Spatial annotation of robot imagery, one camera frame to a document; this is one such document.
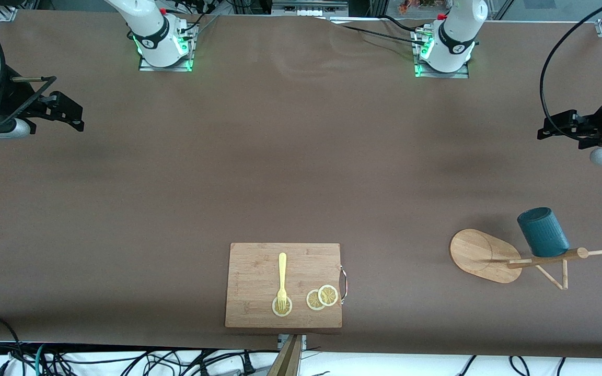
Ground teal cup with yellow inside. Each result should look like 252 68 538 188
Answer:
517 207 571 257

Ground wooden cup rack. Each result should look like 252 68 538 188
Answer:
450 229 602 290

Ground yellow plastic fork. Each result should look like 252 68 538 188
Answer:
277 253 288 312

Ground grey power strip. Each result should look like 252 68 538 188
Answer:
272 0 349 16

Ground yellow lemon slice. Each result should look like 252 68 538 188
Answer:
306 289 327 311
318 285 339 307
272 296 293 318

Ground brown wooden beam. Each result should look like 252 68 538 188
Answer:
267 334 303 376

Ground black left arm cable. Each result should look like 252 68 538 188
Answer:
539 0 602 137

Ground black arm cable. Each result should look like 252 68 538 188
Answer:
0 23 57 128
539 0 602 137

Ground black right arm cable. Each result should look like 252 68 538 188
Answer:
0 23 57 128

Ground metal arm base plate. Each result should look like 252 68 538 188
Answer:
414 56 470 79
138 51 195 73

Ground black cable across table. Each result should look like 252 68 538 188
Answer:
327 15 430 48

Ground bamboo cutting board with handle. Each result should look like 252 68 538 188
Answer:
225 243 348 329

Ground metal beam bracket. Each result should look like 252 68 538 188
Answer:
278 334 308 350

